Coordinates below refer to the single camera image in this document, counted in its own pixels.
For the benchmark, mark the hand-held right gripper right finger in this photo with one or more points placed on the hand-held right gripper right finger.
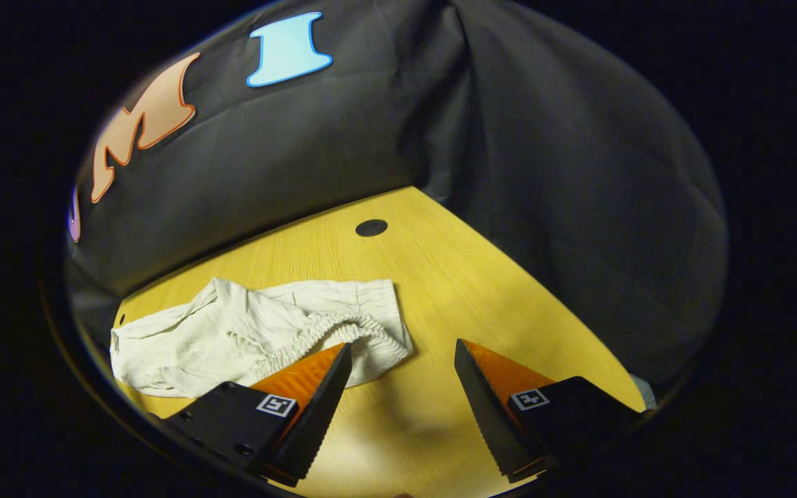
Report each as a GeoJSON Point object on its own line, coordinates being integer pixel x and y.
{"type": "Point", "coordinates": [488, 422]}

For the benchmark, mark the black backdrop cloth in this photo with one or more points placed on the black backdrop cloth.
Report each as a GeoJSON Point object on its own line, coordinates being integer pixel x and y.
{"type": "Point", "coordinates": [544, 173]}

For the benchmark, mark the white jeans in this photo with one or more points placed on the white jeans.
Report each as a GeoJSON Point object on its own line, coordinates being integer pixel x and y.
{"type": "Point", "coordinates": [232, 332]}

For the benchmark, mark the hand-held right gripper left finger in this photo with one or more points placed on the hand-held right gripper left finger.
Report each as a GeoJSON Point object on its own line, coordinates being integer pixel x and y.
{"type": "Point", "coordinates": [319, 422]}

